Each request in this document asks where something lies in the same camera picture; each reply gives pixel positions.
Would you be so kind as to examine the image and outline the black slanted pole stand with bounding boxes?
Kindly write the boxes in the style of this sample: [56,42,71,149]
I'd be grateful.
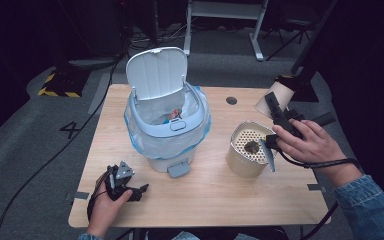
[274,0,340,103]

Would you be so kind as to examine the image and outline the white metal table frame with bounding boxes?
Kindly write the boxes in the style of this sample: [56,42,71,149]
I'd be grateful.
[183,0,270,62]

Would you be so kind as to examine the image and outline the black stand with striped base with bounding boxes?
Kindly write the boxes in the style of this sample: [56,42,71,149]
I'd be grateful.
[37,63,83,99]

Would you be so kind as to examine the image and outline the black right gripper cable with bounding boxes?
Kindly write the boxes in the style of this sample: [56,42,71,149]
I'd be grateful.
[275,148,362,240]

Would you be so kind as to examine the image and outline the gold perforated metal canister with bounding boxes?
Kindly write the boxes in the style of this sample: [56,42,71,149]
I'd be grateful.
[226,120,279,179]

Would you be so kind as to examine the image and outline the person's left hand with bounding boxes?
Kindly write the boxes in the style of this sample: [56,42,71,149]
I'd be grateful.
[86,181,134,238]

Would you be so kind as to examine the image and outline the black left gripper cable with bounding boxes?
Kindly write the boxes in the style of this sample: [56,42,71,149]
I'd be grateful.
[86,170,114,222]

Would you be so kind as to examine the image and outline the white pedal trash can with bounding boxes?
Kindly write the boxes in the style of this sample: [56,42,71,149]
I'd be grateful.
[123,46,212,179]

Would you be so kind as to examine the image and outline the brown residue lump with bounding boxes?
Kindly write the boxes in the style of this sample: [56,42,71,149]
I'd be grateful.
[244,140,261,155]

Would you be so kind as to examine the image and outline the beige paper cup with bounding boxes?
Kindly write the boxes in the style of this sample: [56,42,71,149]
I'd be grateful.
[254,81,296,120]

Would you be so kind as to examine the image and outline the person's right hand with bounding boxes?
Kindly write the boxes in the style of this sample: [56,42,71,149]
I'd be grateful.
[272,118,348,170]

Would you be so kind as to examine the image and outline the blue translucent trash bag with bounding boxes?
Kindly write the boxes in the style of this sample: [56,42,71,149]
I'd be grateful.
[123,85,212,160]

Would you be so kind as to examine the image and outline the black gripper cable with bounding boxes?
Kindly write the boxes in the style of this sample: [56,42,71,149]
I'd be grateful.
[86,170,114,222]
[275,148,362,240]

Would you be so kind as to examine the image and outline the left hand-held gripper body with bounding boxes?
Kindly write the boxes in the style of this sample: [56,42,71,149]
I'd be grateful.
[105,160,136,202]

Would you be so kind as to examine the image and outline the black floor cable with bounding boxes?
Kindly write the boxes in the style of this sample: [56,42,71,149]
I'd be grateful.
[0,49,128,240]

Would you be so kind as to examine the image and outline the orange crumpled wrapper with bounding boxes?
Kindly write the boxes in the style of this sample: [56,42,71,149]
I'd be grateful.
[162,108,184,125]

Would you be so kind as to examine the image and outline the black tripod stand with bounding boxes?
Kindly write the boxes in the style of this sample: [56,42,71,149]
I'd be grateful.
[265,12,315,62]

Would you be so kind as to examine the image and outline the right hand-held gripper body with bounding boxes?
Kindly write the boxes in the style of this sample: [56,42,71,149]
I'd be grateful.
[259,109,337,173]

